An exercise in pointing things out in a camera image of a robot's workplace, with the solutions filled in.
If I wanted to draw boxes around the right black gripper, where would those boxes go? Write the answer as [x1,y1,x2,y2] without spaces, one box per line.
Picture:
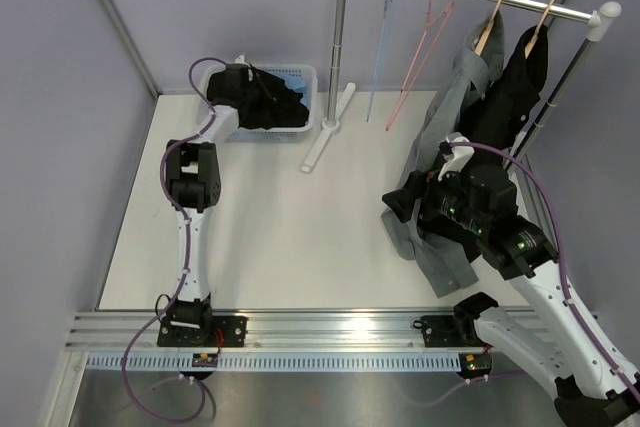
[382,158,490,236]

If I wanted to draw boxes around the light blue shirt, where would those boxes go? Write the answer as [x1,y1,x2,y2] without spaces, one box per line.
[278,72,307,96]

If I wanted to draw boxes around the black shirt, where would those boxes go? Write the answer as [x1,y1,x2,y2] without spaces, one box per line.
[458,25,549,150]
[206,64,309,130]

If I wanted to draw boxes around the blue wire hanger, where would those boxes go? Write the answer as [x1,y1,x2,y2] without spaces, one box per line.
[366,0,398,121]

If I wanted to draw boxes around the pink wire hanger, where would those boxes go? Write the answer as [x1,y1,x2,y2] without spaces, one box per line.
[385,0,454,131]

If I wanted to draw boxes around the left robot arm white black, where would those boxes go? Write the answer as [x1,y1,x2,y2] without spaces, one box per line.
[159,57,252,348]

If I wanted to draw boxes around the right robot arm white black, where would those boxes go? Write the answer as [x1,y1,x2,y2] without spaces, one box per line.
[382,165,639,426]

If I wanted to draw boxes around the grey shirt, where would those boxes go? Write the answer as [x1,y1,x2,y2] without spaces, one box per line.
[380,14,506,299]

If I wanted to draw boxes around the black shirt on wooden hanger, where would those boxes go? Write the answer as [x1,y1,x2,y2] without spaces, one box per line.
[458,25,549,150]

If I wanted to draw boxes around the wooden hanger with grey shirt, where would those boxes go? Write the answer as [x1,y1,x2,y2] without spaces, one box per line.
[474,0,503,56]

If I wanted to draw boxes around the wooden hanger with black shirt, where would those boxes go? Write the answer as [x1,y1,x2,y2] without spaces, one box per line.
[524,0,556,59]

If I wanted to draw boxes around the white plastic basket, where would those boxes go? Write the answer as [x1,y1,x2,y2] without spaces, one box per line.
[192,62,317,142]

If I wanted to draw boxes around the metal clothes rack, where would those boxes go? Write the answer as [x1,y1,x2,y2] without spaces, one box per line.
[301,0,622,175]

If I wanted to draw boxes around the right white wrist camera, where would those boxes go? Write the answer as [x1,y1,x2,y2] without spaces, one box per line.
[438,132,474,181]

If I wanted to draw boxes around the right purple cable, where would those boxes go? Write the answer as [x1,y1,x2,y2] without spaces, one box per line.
[449,142,640,408]

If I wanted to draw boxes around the purple cable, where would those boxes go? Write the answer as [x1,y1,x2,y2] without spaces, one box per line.
[449,142,640,408]
[121,56,226,423]

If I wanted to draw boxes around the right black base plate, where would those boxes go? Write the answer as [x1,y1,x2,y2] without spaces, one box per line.
[412,314,484,348]

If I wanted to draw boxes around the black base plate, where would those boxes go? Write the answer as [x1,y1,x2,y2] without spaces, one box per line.
[157,316,247,348]
[412,314,484,348]

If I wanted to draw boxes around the white slotted cable duct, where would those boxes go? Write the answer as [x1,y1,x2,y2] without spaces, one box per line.
[86,351,462,373]

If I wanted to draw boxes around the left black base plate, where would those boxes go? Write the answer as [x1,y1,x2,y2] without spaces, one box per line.
[157,316,247,348]

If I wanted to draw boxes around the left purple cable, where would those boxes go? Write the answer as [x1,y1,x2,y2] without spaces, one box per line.
[121,56,226,423]

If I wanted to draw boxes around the aluminium mounting rail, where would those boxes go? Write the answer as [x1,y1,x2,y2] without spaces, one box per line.
[65,308,498,352]

